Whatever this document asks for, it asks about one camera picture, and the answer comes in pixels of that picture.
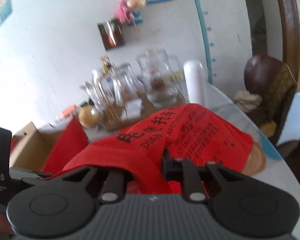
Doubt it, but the red cardboard storage box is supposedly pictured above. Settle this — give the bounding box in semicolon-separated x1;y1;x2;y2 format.
10;117;89;174

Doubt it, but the pink hanging doll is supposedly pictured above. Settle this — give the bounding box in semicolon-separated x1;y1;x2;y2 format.
114;0;134;25

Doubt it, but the brown wall-mounted holder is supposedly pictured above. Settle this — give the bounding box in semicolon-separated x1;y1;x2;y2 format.
97;18;124;50

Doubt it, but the dark brown wooden chair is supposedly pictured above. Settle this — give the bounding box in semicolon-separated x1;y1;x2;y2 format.
244;54;297;145

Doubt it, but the small glass jar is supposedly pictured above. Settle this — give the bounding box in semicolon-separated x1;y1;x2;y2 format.
113;63;139;107

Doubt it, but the blue height chart sticker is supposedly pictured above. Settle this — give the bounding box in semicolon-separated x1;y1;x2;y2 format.
194;0;213;84

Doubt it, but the red non-woven shopping bag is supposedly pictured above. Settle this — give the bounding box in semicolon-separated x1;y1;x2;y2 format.
43;103;254;194

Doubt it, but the woven straw mat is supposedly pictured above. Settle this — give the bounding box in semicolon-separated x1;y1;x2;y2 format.
241;142;267;176

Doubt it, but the large glass pitcher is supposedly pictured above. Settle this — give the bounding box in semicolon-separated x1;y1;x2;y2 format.
136;48;183;107

